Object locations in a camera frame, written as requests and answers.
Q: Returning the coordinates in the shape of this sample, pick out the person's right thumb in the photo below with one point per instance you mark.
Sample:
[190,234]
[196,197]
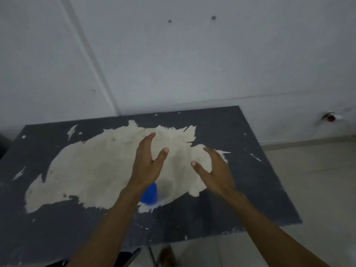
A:
[200,169]

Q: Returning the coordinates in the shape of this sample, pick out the blue plastic cup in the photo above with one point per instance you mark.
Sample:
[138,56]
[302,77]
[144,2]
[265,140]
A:
[150,195]

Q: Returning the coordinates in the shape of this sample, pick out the person's left hand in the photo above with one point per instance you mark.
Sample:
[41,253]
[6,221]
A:
[143,169]

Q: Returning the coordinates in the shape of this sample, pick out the person's right hand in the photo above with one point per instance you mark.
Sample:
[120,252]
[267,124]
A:
[219,179]

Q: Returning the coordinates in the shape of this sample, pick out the red wall valve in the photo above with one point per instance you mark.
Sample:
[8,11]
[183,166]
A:
[331,117]

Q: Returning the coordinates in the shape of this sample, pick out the person's left forearm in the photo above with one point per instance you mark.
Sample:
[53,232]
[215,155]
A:
[111,228]

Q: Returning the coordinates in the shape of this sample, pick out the white wall conduit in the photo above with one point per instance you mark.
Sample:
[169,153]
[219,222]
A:
[91,61]

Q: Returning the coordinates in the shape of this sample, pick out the person's left thumb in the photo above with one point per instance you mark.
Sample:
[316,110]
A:
[161,156]

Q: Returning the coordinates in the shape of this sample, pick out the metal table leg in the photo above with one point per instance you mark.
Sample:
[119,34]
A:
[152,257]

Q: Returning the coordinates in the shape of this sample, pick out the person's right forearm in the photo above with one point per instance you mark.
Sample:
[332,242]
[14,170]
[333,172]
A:
[267,236]

